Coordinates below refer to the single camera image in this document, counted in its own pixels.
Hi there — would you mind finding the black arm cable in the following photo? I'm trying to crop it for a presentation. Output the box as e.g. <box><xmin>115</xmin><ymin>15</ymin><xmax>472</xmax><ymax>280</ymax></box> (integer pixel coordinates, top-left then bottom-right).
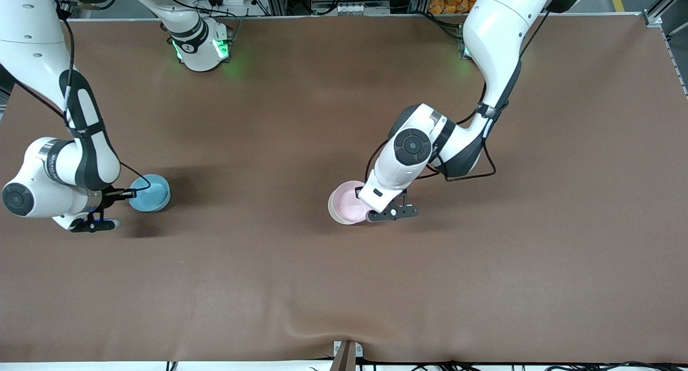
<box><xmin>11</xmin><ymin>0</ymin><xmax>153</xmax><ymax>193</ymax></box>
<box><xmin>365</xmin><ymin>8</ymin><xmax>551</xmax><ymax>184</ymax></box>

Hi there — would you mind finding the brown table mat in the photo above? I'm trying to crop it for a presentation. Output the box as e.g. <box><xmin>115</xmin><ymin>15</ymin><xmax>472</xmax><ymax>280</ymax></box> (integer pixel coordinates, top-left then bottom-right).
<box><xmin>0</xmin><ymin>13</ymin><xmax>688</xmax><ymax>364</ymax></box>

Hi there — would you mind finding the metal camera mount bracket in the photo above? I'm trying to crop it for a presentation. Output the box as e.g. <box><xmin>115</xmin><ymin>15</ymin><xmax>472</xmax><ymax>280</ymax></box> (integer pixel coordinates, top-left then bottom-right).
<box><xmin>332</xmin><ymin>340</ymin><xmax>364</xmax><ymax>371</ymax></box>

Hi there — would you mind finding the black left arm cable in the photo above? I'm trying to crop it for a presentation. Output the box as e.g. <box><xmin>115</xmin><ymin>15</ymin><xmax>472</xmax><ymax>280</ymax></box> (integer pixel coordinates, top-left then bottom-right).
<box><xmin>365</xmin><ymin>8</ymin><xmax>551</xmax><ymax>184</ymax></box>

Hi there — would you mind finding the small white power strip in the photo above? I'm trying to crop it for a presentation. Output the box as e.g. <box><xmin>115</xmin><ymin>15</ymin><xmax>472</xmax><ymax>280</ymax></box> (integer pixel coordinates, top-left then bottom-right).
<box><xmin>335</xmin><ymin>3</ymin><xmax>378</xmax><ymax>15</ymax></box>

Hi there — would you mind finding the white bowl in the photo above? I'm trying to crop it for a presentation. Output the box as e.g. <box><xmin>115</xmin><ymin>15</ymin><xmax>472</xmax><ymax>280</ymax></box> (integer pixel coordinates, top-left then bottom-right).
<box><xmin>327</xmin><ymin>182</ymin><xmax>371</xmax><ymax>226</ymax></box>

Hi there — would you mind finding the blue bowl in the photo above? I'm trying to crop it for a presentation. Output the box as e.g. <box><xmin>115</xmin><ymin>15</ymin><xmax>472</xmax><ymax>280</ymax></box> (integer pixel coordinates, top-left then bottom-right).
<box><xmin>128</xmin><ymin>174</ymin><xmax>172</xmax><ymax>213</ymax></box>

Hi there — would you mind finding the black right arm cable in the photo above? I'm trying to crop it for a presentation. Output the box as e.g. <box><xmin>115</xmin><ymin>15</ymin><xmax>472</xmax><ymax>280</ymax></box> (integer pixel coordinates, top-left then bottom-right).
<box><xmin>11</xmin><ymin>0</ymin><xmax>153</xmax><ymax>193</ymax></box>

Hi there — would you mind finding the pink bowl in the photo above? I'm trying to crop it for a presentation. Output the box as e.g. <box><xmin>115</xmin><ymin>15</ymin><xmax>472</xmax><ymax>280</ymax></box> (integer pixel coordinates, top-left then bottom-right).
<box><xmin>329</xmin><ymin>180</ymin><xmax>377</xmax><ymax>224</ymax></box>

